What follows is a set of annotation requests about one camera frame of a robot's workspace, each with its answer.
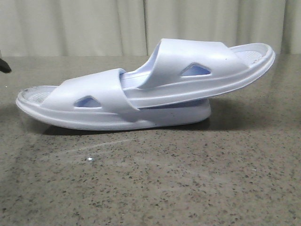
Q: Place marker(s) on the white pleated curtain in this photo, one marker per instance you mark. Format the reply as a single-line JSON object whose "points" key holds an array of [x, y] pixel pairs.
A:
{"points": [[134, 27]]}

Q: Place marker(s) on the light blue slipper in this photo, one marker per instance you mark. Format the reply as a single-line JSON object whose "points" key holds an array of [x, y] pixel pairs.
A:
{"points": [[186, 70], [98, 102]]}

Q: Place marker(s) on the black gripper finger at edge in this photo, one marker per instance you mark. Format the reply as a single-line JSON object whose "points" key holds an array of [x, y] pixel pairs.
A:
{"points": [[4, 67]]}

